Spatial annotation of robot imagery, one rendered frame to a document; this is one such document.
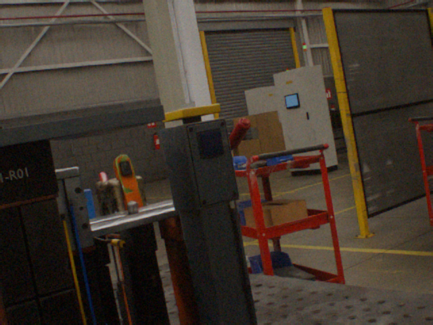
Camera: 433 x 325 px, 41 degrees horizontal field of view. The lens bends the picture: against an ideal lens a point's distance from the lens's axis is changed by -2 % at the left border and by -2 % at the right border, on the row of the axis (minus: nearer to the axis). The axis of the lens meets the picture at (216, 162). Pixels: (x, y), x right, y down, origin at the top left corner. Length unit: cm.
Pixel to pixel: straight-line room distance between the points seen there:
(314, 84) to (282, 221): 818
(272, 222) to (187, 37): 230
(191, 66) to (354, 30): 154
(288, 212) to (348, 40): 256
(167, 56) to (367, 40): 338
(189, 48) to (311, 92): 634
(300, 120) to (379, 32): 561
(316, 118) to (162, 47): 398
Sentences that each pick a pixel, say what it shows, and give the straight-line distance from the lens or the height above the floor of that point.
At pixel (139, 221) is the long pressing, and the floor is 99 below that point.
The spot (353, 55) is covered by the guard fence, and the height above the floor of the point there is 157.
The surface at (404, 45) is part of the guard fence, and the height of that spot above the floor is 163.
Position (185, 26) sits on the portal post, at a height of 202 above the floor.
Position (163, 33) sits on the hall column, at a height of 255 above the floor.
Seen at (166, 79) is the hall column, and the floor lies 193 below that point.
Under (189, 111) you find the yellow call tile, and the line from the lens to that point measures 77.
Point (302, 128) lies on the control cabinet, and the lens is 1119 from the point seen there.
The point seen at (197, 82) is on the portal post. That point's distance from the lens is 493.
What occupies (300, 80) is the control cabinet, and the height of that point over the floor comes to 177.
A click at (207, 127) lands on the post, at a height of 113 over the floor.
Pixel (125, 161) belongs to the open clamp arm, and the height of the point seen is 110.
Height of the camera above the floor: 112
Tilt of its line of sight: 3 degrees down
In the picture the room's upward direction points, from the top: 10 degrees counter-clockwise
